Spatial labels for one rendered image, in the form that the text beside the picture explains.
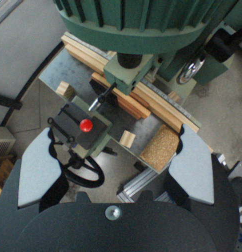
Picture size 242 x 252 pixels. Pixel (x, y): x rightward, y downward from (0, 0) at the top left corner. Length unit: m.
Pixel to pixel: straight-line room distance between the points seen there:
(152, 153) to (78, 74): 0.39
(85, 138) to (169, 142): 0.25
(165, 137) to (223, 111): 1.55
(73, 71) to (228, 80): 2.02
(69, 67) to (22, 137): 1.46
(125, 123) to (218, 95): 1.63
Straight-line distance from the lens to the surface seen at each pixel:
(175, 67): 0.49
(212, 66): 0.38
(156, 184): 1.22
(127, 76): 0.25
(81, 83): 0.46
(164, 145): 0.38
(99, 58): 0.43
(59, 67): 0.54
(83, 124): 0.28
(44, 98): 1.69
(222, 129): 1.83
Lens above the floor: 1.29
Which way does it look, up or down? 85 degrees down
